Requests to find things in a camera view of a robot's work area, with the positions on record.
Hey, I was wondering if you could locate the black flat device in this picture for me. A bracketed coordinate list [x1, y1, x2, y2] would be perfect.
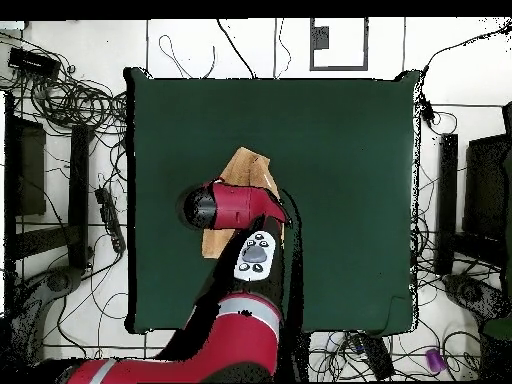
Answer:
[347, 332, 396, 381]

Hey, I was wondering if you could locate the black upright bar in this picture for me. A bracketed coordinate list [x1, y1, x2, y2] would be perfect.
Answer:
[434, 133, 460, 276]

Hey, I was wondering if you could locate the black stand frame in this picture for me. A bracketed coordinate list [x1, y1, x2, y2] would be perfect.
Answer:
[11, 124, 95, 270]

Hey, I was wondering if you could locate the black box cabinet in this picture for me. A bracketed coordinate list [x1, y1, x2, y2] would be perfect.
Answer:
[463, 133, 512, 241]

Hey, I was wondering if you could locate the black rectangular box device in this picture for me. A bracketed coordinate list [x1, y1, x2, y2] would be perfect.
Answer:
[6, 46, 62, 81]

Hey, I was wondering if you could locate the dark green table cloth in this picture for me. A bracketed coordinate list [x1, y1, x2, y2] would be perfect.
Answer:
[122, 66, 421, 336]

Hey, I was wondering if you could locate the grey stand base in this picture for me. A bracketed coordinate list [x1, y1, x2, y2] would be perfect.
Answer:
[5, 265, 83, 383]
[441, 273, 511, 321]

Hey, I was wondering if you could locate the grey rectangular frame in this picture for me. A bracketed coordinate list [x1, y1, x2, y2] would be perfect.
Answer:
[309, 17, 369, 72]

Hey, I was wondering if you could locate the black cable tangle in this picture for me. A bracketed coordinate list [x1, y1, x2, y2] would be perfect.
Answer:
[0, 31, 129, 137]

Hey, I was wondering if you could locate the black diagonal cable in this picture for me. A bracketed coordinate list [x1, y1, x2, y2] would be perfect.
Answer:
[216, 18, 257, 80]

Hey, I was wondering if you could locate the dark grey square plate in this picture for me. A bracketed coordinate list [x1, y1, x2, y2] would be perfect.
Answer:
[311, 25, 330, 50]

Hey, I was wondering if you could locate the purple small object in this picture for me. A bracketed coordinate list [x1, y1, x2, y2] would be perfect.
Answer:
[424, 347, 448, 374]

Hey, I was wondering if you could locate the black power strip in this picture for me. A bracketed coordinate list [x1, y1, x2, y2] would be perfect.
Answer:
[94, 186, 127, 255]

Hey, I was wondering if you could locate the tan terry towel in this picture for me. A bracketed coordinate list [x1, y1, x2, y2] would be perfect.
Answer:
[200, 146, 286, 260]

